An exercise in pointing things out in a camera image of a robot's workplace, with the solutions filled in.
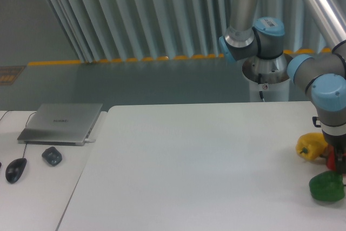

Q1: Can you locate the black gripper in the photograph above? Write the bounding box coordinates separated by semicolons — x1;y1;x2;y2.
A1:
312;116;345;174

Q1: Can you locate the red bell pepper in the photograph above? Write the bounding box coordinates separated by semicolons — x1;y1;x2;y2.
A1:
320;146;345;174

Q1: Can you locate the black computer mouse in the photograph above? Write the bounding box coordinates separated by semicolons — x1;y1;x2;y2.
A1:
5;157;27;184

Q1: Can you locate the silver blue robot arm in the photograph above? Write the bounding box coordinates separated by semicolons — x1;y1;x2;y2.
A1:
219;0;345;174

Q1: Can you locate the yellow bell pepper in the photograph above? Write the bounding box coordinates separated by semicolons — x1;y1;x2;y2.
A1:
295;133;328;161

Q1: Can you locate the green bell pepper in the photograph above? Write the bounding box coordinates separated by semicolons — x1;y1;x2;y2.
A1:
309;171;345;202

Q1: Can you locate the corrugated white curtain panel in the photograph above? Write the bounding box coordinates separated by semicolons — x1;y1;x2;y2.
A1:
48;0;334;63

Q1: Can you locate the silver closed laptop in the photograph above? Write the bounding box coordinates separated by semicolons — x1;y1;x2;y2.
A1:
17;103;102;146

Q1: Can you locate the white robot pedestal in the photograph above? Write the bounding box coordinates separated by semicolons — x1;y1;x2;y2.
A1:
242;54;292;102

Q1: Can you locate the black mouse cable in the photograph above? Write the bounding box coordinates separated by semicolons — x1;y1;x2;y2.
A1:
22;110;37;159

